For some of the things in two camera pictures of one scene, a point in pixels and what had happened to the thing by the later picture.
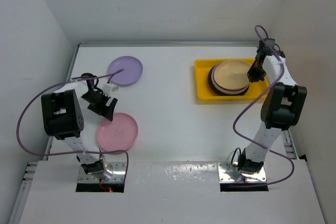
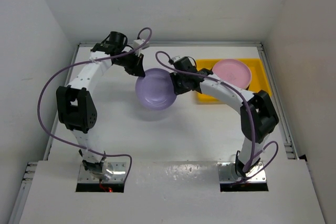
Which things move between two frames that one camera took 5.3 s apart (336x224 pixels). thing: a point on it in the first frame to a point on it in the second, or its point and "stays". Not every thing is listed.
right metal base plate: x=229 y=173 stays
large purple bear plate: x=132 y=73 to x=155 y=91
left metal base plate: x=119 y=169 stays
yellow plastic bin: x=205 y=93 stays
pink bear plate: x=120 y=134 to x=233 y=71
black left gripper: x=104 y=110 to x=136 y=68
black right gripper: x=254 y=77 to x=178 y=89
